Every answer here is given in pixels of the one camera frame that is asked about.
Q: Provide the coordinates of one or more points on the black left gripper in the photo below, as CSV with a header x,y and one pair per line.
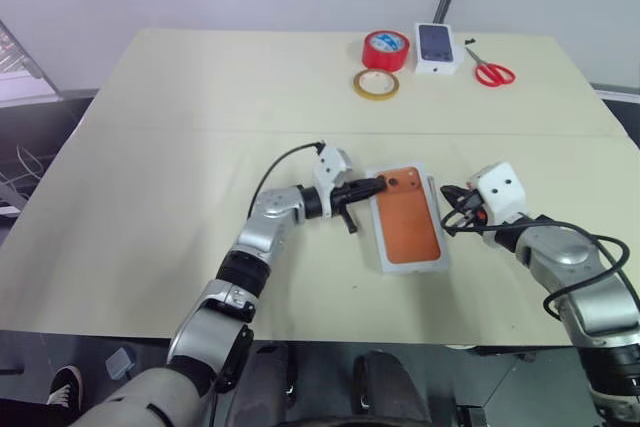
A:
x,y
341,198

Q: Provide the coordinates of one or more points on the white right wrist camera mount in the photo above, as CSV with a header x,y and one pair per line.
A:
x,y
500,192

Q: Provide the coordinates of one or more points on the black and white sneaker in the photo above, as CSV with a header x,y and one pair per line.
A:
x,y
65,387

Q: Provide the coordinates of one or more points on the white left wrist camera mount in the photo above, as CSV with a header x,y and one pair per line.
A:
x,y
330,164

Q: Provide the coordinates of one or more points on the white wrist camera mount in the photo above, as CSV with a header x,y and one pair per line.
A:
x,y
330,164
500,192

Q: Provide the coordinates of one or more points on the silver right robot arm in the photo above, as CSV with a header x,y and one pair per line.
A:
x,y
565,257

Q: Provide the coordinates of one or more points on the black side desk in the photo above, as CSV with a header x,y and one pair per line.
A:
x,y
622,112

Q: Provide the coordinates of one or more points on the yellow clear tape roll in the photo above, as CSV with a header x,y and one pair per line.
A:
x,y
360,87

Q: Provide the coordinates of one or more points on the orange smartphone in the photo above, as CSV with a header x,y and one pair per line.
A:
x,y
407,222

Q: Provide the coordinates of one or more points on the red tape roll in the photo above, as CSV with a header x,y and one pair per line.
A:
x,y
375,57

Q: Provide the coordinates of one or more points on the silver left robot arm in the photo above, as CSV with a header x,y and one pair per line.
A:
x,y
260,232

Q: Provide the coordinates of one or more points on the white phone case tray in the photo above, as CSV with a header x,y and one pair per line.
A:
x,y
382,259

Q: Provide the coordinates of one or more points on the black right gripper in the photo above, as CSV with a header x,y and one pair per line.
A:
x,y
469,202

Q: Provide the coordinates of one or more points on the small grey floor pad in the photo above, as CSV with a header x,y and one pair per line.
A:
x,y
120,363

